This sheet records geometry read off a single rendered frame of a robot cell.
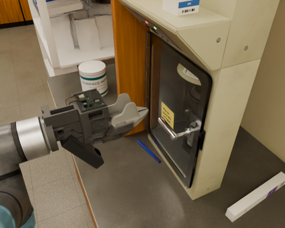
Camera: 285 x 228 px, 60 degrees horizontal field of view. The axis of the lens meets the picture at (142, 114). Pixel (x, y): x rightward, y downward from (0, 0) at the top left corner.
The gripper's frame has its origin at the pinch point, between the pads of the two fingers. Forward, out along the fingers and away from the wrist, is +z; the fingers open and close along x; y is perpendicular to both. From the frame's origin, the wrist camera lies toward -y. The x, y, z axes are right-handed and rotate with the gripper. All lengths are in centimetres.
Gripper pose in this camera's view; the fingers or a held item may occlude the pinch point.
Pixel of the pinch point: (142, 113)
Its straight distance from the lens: 55.0
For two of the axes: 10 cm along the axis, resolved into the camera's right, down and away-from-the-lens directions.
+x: -4.3, -5.6, 7.1
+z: 9.0, -2.7, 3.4
